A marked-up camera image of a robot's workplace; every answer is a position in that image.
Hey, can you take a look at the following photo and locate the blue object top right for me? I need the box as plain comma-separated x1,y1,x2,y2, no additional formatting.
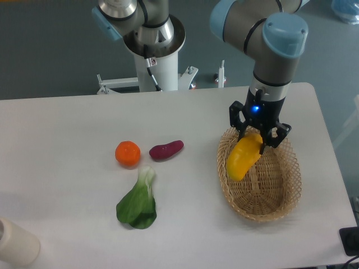
331,0,358,25

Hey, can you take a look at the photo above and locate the green bok choy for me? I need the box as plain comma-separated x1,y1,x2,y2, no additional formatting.
116,166,157,229

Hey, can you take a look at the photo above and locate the purple sweet potato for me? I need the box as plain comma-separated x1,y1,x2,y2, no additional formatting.
149,140,184,161

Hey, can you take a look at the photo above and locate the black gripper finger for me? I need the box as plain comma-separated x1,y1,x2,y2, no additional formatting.
260,121,292,155
229,101,248,142

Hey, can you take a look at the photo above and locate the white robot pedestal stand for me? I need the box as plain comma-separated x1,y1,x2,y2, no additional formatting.
96,13,227,95

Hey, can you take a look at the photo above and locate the orange tangerine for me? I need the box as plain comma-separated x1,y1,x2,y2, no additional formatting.
114,141,141,167

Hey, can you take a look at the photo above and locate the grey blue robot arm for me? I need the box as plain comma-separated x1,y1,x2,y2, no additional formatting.
92,1,309,148

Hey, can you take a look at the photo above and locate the cream cylinder bottle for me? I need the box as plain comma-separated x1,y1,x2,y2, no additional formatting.
1,217,40,267

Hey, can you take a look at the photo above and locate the yellow mango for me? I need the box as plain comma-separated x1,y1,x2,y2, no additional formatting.
226,133,263,181

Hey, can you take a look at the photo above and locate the black device at table edge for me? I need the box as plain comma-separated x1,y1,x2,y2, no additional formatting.
339,226,358,256

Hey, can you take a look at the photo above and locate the woven bamboo basket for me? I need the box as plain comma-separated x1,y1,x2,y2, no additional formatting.
217,127,302,222

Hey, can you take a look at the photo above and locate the black cable on pedestal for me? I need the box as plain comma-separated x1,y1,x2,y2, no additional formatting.
143,44,163,92

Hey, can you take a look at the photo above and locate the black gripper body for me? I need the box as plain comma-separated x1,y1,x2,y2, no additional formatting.
243,90,285,132

